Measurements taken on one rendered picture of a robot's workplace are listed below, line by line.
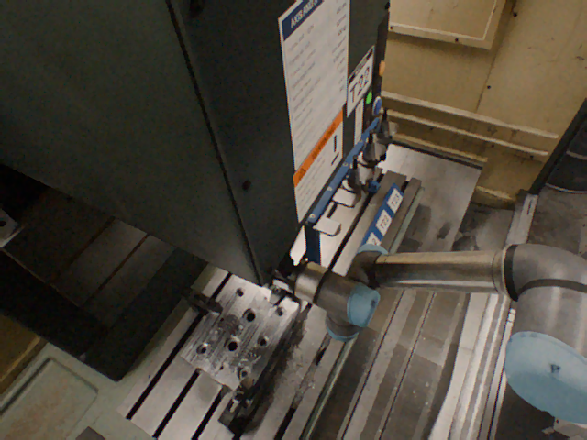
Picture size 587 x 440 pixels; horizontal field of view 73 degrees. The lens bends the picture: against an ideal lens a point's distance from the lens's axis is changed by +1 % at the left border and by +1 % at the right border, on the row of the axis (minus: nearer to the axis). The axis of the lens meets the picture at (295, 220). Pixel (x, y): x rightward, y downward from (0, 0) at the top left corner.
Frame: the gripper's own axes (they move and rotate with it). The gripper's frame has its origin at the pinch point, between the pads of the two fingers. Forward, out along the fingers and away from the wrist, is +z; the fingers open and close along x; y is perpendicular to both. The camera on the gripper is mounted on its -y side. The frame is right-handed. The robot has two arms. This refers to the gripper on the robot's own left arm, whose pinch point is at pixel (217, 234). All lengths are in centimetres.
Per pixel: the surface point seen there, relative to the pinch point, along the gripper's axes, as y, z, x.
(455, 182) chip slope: 58, -40, 92
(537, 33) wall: -2, -45, 101
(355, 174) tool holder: 13.4, -15.1, 39.7
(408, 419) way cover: 67, -54, 1
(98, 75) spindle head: -48, -8, -13
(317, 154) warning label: -27.5, -20.8, 5.7
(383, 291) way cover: 65, -32, 36
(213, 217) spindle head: -31.5, -16.2, -12.5
